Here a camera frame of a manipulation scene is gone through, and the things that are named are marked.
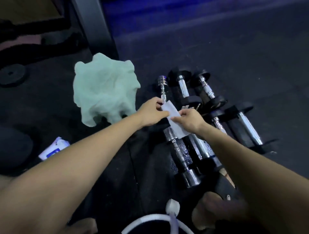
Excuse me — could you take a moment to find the small black weight plate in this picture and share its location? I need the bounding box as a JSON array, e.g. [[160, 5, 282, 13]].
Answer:
[[0, 64, 26, 87]]

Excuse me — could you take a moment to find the person's right leg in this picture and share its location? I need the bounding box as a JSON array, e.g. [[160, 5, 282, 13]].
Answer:
[[192, 192, 251, 232]]

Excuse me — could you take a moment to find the black right sandal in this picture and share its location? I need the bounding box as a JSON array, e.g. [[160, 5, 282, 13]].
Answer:
[[212, 172, 242, 201]]

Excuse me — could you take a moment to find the white plastic stool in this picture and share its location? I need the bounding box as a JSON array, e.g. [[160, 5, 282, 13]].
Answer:
[[120, 199, 195, 234]]

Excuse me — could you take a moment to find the person's left forearm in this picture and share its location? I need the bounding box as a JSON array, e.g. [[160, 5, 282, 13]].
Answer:
[[0, 113, 145, 234]]

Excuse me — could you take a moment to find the person's right forearm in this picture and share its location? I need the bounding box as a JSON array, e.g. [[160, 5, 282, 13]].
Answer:
[[199, 121, 309, 234]]

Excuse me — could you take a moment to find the person's left leg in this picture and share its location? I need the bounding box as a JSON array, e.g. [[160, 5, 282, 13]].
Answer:
[[69, 218, 98, 234]]

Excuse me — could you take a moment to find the black padded bench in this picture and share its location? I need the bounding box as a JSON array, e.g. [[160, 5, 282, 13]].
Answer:
[[0, 17, 85, 70]]

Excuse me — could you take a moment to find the person's right hand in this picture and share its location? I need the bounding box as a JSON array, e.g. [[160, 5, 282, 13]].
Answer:
[[171, 108, 208, 134]]

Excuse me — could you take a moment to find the white blue wet wipes pack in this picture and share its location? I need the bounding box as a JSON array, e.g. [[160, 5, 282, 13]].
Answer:
[[38, 137, 70, 161]]

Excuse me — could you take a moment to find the person's left hand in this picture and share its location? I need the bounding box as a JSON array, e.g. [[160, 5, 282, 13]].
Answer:
[[136, 97, 171, 128]]

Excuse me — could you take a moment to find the person's leg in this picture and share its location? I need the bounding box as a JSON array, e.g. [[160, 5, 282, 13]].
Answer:
[[69, 218, 98, 234], [192, 192, 251, 232]]

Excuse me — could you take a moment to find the light green cloth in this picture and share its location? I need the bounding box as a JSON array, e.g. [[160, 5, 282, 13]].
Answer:
[[73, 52, 141, 128]]

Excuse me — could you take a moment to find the person's right foot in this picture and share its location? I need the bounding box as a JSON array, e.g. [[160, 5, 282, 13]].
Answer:
[[218, 167, 236, 188]]

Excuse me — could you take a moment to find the small chrome dumbbell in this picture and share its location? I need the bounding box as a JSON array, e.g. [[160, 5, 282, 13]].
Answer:
[[157, 75, 168, 104]]

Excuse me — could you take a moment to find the white wet wipe sheet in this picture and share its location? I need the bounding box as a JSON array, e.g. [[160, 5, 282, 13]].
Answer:
[[161, 100, 191, 140]]

